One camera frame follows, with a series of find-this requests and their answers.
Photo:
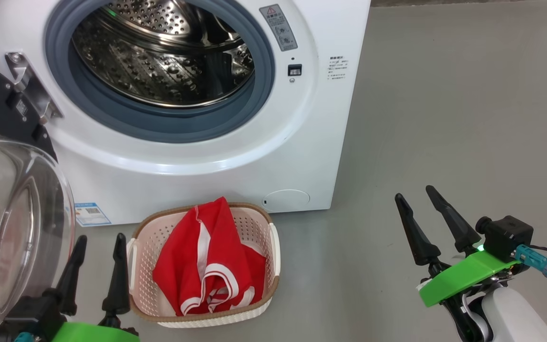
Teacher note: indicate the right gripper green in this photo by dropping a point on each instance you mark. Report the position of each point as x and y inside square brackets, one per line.
[463, 278]

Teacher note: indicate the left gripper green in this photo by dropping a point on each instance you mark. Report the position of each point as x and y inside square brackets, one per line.
[88, 333]

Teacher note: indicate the red white sports shirt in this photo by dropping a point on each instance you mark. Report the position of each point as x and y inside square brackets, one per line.
[183, 270]

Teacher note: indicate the red sports shorts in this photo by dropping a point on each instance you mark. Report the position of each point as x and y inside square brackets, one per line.
[257, 270]

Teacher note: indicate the cream perforated laundry basket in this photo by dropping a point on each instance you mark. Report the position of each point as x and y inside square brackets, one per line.
[254, 228]

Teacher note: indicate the white front-load washing machine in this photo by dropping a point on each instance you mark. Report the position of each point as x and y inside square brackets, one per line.
[302, 142]

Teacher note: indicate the blue energy label sticker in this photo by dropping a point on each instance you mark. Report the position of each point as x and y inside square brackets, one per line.
[92, 214]

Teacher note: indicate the grey warning sticker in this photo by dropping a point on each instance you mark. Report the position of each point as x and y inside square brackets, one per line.
[279, 28]

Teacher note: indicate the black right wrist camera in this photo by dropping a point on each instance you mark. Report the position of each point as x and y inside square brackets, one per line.
[508, 237]

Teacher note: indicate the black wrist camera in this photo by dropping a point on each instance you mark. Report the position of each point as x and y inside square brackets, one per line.
[508, 237]
[31, 316]

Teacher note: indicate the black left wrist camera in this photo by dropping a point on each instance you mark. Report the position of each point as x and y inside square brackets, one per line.
[31, 316]

